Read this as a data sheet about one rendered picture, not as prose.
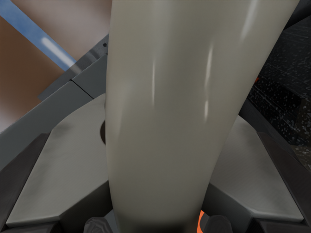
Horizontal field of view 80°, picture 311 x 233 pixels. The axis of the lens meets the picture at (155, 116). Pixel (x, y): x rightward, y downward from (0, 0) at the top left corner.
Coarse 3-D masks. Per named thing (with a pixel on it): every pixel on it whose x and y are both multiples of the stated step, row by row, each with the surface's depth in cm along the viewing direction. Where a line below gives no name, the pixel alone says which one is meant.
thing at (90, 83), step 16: (96, 64) 80; (80, 80) 63; (96, 80) 72; (64, 96) 53; (80, 96) 58; (96, 96) 65; (32, 112) 42; (48, 112) 45; (64, 112) 49; (16, 128) 37; (32, 128) 39; (48, 128) 42; (0, 144) 33; (16, 144) 35; (0, 160) 31; (112, 224) 40
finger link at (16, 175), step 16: (32, 144) 7; (16, 160) 6; (32, 160) 6; (0, 176) 6; (16, 176) 6; (0, 192) 5; (16, 192) 5; (0, 208) 5; (0, 224) 5; (48, 224) 5
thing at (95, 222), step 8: (216, 216) 5; (224, 216) 5; (88, 224) 5; (96, 224) 5; (104, 224) 5; (208, 224) 5; (216, 224) 5; (224, 224) 5; (88, 232) 4; (96, 232) 4; (104, 232) 4; (112, 232) 4; (208, 232) 4; (216, 232) 4; (224, 232) 5; (232, 232) 5
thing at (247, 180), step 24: (240, 120) 9; (240, 144) 7; (216, 168) 6; (240, 168) 6; (264, 168) 6; (216, 192) 6; (240, 192) 6; (264, 192) 6; (288, 192) 6; (240, 216) 5; (264, 216) 5; (288, 216) 5
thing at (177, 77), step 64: (128, 0) 3; (192, 0) 2; (256, 0) 2; (128, 64) 3; (192, 64) 3; (256, 64) 3; (128, 128) 3; (192, 128) 3; (128, 192) 4; (192, 192) 4
